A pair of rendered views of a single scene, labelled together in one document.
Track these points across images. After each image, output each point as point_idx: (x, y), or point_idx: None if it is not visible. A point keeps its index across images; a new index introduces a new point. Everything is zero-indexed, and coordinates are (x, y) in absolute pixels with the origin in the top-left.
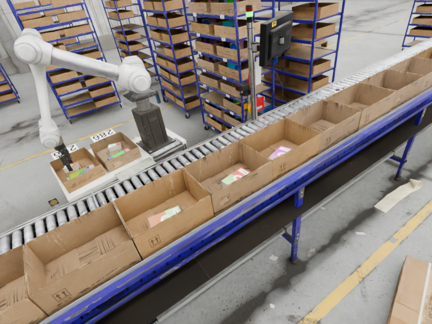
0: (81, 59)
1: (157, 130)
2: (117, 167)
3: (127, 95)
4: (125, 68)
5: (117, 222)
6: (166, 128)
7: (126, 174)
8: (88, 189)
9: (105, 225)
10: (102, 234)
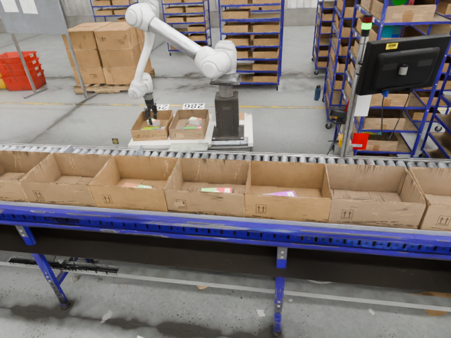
0: (170, 33)
1: (227, 121)
2: (178, 139)
3: None
4: (203, 50)
5: None
6: (251, 125)
7: (177, 147)
8: (145, 145)
9: None
10: None
